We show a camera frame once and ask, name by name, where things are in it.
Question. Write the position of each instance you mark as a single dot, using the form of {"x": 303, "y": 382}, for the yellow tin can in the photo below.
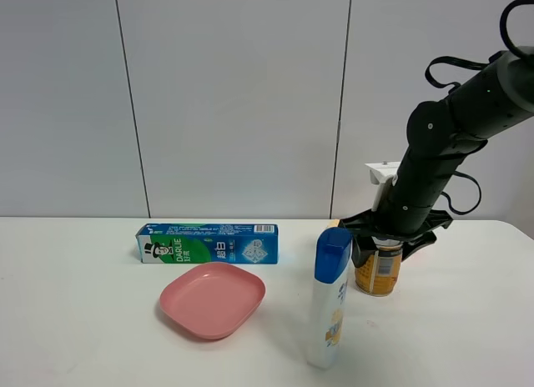
{"x": 381, "y": 271}

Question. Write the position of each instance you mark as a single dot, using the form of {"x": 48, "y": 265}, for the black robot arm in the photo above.
{"x": 441, "y": 135}

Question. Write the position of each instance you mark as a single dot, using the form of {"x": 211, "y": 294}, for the blue green toothpaste box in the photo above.
{"x": 205, "y": 243}

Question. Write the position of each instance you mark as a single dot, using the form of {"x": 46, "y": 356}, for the white blue shampoo bottle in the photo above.
{"x": 332, "y": 255}

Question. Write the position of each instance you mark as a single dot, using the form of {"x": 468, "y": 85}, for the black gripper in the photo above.
{"x": 414, "y": 228}

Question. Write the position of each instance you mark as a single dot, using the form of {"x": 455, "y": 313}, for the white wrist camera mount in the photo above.
{"x": 383, "y": 175}

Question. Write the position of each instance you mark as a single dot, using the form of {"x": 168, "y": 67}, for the wooden spatula orange handle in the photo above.
{"x": 334, "y": 223}

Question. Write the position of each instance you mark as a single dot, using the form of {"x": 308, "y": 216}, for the pink plastic plate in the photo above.
{"x": 211, "y": 301}

